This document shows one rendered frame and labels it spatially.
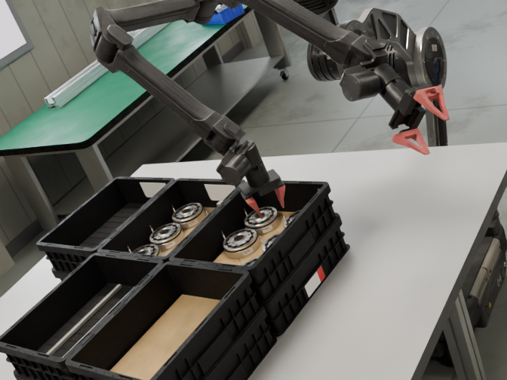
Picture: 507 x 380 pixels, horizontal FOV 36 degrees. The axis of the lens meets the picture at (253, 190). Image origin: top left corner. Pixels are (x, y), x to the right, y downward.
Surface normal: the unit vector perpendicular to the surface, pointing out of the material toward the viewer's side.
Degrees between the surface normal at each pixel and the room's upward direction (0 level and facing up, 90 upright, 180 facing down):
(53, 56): 90
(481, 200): 0
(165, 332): 0
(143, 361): 0
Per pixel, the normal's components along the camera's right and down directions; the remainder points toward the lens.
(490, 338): -0.33, -0.84
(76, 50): 0.82, -0.03
